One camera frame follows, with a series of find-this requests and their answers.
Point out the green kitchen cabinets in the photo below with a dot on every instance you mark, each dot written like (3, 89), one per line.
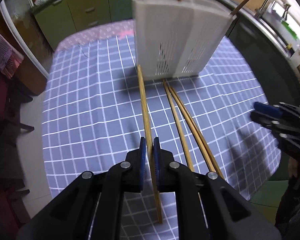
(59, 19)

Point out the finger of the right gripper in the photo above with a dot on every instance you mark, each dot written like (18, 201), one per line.
(267, 122)
(276, 111)

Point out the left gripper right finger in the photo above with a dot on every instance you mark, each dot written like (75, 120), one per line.
(207, 206)

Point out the blue checkered tablecloth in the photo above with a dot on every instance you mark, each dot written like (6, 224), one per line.
(92, 112)

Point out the dark wooden chopstick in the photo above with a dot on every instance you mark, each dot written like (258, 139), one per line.
(236, 10)

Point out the chrome sink faucet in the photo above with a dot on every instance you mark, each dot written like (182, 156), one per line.
(270, 4)

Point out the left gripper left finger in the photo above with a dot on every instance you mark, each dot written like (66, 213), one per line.
(91, 206)

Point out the sliding glass door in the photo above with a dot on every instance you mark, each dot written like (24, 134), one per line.
(24, 28)

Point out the white plastic utensil holder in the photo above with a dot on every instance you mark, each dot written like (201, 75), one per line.
(177, 38)

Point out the purple plaid apron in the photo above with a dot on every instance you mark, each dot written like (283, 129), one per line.
(10, 58)

